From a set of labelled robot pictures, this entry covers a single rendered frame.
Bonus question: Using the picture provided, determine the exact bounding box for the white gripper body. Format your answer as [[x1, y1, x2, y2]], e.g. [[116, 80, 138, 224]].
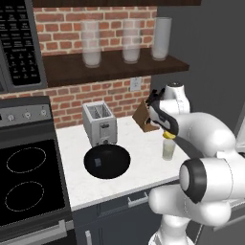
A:
[[158, 99, 191, 116]]

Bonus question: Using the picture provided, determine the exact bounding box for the black bowl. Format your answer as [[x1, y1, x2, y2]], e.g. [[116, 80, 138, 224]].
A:
[[83, 144, 132, 181]]

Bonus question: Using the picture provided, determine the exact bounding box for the wooden knife block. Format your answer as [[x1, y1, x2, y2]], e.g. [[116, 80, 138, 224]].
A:
[[131, 89, 167, 133]]

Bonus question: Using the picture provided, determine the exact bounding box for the tall frosted glass jar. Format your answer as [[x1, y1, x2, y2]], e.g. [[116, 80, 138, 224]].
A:
[[150, 16, 173, 62]]

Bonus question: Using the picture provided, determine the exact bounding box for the dark wooden shelf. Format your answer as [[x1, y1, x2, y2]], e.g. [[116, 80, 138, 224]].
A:
[[41, 47, 190, 89]]

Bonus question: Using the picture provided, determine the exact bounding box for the silver toaster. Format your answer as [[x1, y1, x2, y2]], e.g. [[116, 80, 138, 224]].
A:
[[81, 100, 119, 148]]

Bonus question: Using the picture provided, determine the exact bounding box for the wide clear glass jar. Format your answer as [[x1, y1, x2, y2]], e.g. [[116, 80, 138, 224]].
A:
[[79, 19, 103, 69]]

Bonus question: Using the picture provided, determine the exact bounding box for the dark grey drawer front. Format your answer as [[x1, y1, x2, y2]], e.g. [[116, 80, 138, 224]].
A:
[[97, 188, 155, 218]]

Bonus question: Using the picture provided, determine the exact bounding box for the dark wooden upper cupboard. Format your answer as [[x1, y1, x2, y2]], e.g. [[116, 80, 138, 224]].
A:
[[32, 0, 203, 9]]

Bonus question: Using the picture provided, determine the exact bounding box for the dark grey cupboard door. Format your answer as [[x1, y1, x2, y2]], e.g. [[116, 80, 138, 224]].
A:
[[74, 207, 168, 245]]

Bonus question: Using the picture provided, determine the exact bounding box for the black stove with hob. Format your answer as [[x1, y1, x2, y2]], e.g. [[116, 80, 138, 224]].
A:
[[0, 95, 77, 245]]

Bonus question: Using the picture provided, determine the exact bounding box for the black microwave oven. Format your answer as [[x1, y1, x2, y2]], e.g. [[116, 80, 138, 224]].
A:
[[0, 0, 49, 94]]

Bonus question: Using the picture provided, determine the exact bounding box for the white wall outlet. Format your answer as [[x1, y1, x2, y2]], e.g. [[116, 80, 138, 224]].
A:
[[129, 77, 144, 93]]

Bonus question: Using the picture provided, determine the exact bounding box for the silver drawer handle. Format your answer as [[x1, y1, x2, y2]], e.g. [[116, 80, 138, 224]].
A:
[[126, 191, 150, 209]]

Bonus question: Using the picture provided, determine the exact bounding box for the silver fridge handle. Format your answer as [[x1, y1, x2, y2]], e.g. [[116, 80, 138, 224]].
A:
[[212, 212, 245, 233]]

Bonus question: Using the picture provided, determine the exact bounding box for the silver cupboard door handle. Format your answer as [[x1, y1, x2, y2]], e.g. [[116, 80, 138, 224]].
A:
[[84, 230, 94, 245]]

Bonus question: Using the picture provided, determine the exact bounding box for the silver oven door handle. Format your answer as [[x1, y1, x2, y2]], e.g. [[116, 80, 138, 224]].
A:
[[0, 219, 76, 245]]

